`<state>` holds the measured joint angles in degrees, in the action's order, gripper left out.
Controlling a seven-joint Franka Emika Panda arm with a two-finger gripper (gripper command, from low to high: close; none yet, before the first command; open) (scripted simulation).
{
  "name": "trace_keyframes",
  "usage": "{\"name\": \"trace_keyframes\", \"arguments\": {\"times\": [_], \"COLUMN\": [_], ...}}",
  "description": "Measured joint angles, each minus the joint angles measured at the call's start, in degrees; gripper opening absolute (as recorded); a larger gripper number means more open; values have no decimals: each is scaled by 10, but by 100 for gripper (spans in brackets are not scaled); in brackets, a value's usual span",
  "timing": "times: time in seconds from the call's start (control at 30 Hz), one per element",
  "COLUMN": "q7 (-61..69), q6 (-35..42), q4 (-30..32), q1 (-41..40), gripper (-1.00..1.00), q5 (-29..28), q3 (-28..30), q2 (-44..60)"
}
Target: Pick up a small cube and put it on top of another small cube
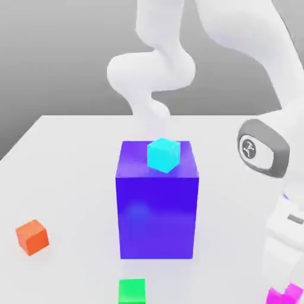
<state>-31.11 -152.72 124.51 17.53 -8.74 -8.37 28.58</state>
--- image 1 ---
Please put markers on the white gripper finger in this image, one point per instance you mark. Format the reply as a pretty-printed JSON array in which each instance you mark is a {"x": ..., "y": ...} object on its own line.
[{"x": 280, "y": 268}]

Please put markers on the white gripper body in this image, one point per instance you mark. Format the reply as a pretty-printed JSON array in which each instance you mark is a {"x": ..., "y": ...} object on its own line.
[{"x": 282, "y": 228}]

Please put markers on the small magenta cube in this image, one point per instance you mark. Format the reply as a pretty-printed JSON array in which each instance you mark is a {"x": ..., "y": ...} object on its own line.
[{"x": 273, "y": 297}]

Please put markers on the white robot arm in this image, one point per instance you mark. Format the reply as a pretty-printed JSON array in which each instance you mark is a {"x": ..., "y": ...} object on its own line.
[{"x": 247, "y": 28}]

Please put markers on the small cyan cube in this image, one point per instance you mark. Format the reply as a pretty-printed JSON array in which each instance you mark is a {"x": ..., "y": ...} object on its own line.
[{"x": 162, "y": 154}]

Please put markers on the small green cube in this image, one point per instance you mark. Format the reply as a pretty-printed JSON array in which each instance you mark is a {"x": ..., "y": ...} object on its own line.
[{"x": 131, "y": 291}]

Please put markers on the small orange cube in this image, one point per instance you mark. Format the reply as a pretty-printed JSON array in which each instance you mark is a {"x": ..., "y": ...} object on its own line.
[{"x": 32, "y": 237}]

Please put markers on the large blue box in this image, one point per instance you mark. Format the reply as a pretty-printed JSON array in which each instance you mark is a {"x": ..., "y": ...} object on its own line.
[{"x": 156, "y": 213}]

